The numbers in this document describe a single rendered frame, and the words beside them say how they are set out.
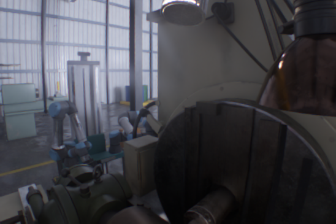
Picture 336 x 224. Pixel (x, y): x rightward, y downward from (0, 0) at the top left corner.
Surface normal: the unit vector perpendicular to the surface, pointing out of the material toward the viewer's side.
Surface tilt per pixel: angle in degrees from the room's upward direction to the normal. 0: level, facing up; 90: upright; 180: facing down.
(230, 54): 90
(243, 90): 90
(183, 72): 90
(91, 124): 90
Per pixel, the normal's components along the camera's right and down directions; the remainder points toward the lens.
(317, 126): -0.68, 0.09
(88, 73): 0.72, 0.08
